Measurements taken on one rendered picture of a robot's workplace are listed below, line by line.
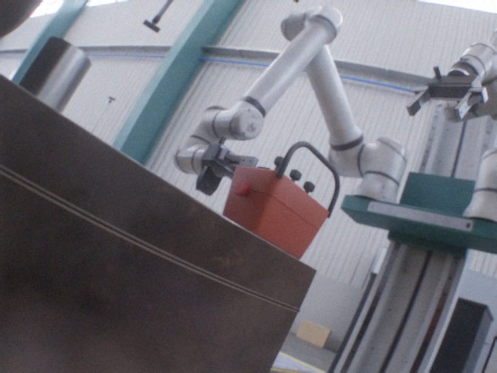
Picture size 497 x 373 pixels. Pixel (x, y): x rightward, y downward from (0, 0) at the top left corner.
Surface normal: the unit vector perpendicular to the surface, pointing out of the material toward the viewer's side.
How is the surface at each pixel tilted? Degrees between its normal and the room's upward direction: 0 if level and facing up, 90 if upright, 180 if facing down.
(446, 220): 90
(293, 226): 97
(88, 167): 90
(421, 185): 90
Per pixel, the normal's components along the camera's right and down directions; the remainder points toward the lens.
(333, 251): -0.37, -0.37
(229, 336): 0.67, 0.14
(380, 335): -0.61, -0.44
